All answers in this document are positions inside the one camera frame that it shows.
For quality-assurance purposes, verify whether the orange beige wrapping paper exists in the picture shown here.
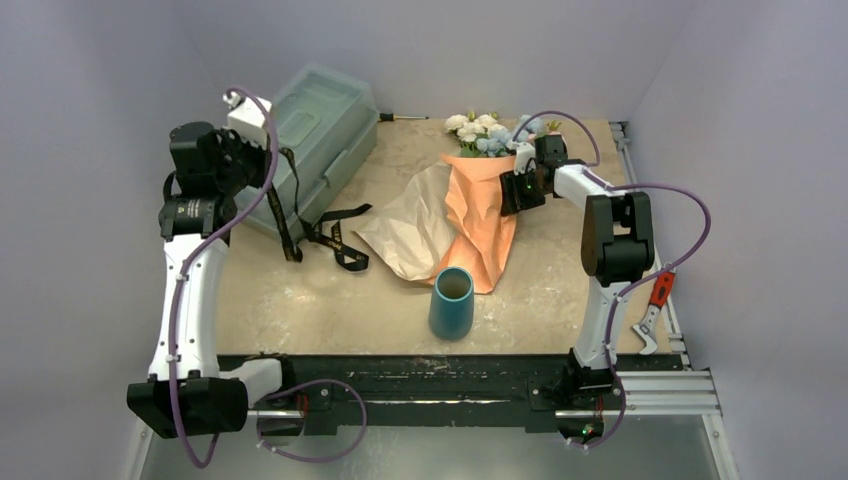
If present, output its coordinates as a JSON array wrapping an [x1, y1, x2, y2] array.
[[354, 155, 517, 294]]

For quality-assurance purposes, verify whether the translucent plastic storage box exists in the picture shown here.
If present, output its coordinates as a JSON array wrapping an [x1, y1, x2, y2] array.
[[262, 64, 379, 242]]

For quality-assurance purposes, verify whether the black gold lettered ribbon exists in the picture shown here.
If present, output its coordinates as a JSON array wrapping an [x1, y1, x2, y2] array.
[[266, 147, 372, 273]]

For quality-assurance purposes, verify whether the orange flower bouquet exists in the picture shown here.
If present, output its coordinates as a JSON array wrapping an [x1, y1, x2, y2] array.
[[443, 112, 562, 158]]

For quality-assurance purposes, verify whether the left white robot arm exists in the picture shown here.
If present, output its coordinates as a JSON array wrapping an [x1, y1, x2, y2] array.
[[126, 122, 298, 439]]

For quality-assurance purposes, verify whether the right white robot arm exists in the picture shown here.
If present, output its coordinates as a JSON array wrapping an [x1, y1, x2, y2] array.
[[499, 135, 655, 407]]

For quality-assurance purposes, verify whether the teal ceramic vase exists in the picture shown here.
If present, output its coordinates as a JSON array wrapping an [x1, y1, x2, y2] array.
[[428, 267, 474, 341]]

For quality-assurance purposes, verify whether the screwdriver at back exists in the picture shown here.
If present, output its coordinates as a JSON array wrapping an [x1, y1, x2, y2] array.
[[378, 112, 428, 122]]

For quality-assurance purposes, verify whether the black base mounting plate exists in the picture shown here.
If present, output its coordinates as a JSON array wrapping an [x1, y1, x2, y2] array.
[[251, 354, 623, 437]]

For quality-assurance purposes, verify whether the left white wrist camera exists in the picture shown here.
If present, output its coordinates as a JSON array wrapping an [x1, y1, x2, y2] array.
[[222, 93, 269, 150]]

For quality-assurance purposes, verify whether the orange handled wrench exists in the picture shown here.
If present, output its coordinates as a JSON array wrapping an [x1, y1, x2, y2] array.
[[632, 267, 677, 356]]

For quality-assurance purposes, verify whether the aluminium frame rail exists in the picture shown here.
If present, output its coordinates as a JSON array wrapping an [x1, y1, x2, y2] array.
[[119, 370, 740, 480]]

